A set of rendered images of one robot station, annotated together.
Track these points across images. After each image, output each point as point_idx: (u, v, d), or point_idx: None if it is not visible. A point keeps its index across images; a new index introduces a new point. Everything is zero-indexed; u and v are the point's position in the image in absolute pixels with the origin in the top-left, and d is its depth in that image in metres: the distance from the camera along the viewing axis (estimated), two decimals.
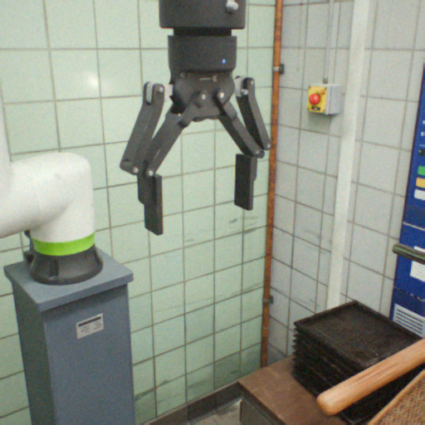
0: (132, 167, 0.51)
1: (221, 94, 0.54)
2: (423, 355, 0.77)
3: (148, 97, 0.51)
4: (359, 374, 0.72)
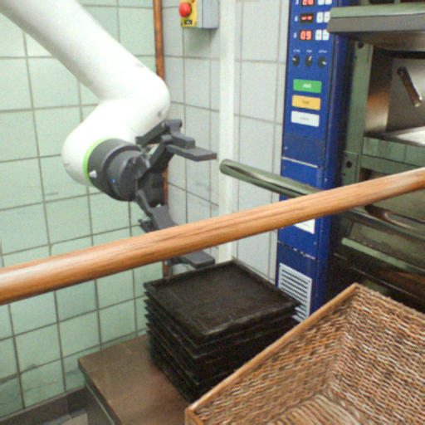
0: (164, 264, 0.68)
1: (135, 177, 0.70)
2: (79, 266, 0.42)
3: (148, 227, 0.73)
4: None
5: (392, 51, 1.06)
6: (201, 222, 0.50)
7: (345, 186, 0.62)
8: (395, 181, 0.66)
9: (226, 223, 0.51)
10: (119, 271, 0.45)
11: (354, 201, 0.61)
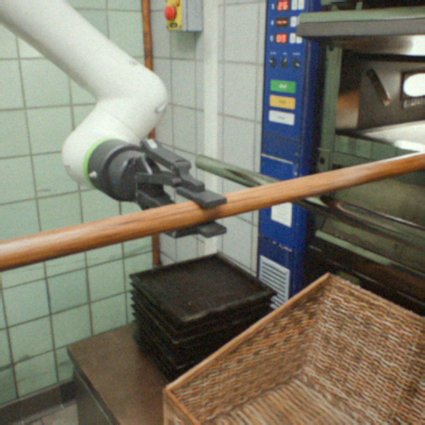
0: (173, 237, 0.65)
1: (135, 177, 0.70)
2: (48, 245, 0.49)
3: None
4: None
5: (360, 54, 1.12)
6: (161, 208, 0.56)
7: (299, 178, 0.68)
8: (347, 173, 0.72)
9: (183, 209, 0.57)
10: (85, 249, 0.51)
11: (306, 191, 0.67)
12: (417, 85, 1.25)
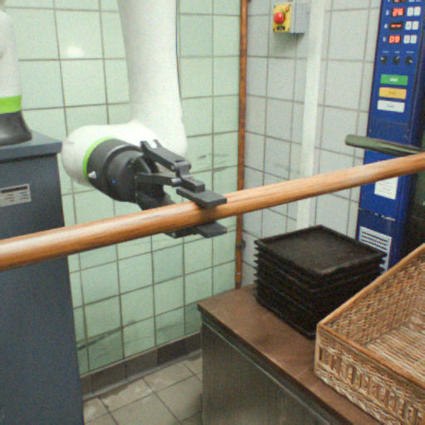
0: (173, 237, 0.65)
1: (134, 177, 0.70)
2: (75, 238, 0.50)
3: None
4: None
5: None
6: (182, 204, 0.58)
7: (313, 175, 0.69)
8: (359, 171, 0.73)
9: None
10: (109, 243, 0.53)
11: (320, 188, 0.69)
12: None
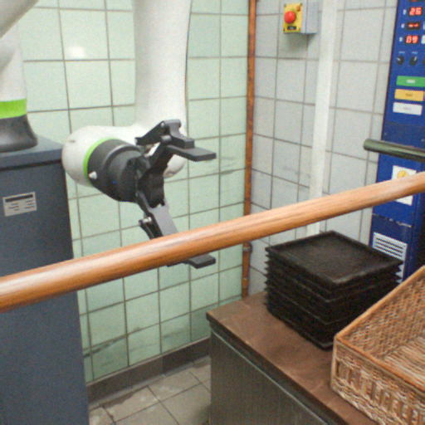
0: None
1: (135, 178, 0.70)
2: (92, 271, 0.46)
3: (149, 228, 0.73)
4: None
5: None
6: (205, 228, 0.53)
7: (342, 192, 0.65)
8: (389, 187, 0.69)
9: (228, 229, 0.54)
10: (129, 274, 0.48)
11: (350, 206, 0.64)
12: None
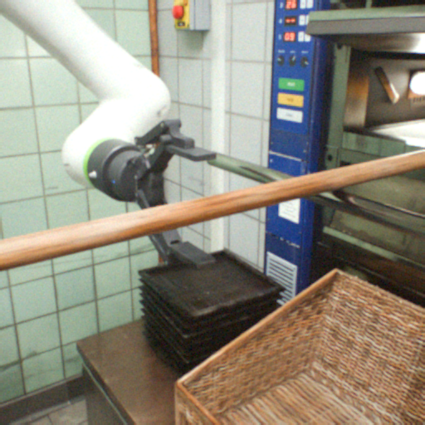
0: (165, 264, 0.69)
1: (135, 178, 0.70)
2: None
3: None
4: None
5: (368, 52, 1.13)
6: None
7: (12, 237, 0.48)
8: (100, 227, 0.52)
9: None
10: None
11: (19, 256, 0.47)
12: (424, 84, 1.27)
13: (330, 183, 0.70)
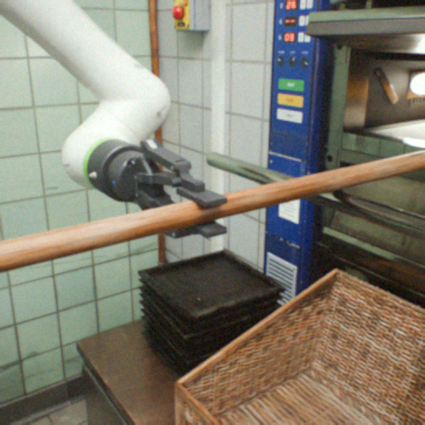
0: (173, 237, 0.65)
1: (134, 177, 0.70)
2: None
3: None
4: None
5: (368, 52, 1.14)
6: None
7: (12, 238, 0.48)
8: (100, 227, 0.52)
9: None
10: None
11: (19, 258, 0.47)
12: (424, 84, 1.27)
13: (330, 184, 0.70)
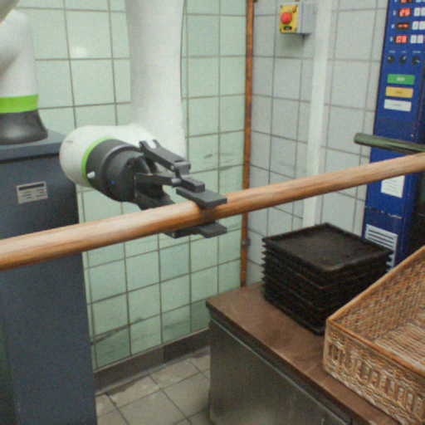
0: (173, 237, 0.65)
1: (134, 177, 0.70)
2: None
3: None
4: None
5: None
6: None
7: (31, 233, 0.49)
8: (116, 223, 0.53)
9: None
10: None
11: (38, 252, 0.48)
12: None
13: (339, 183, 0.71)
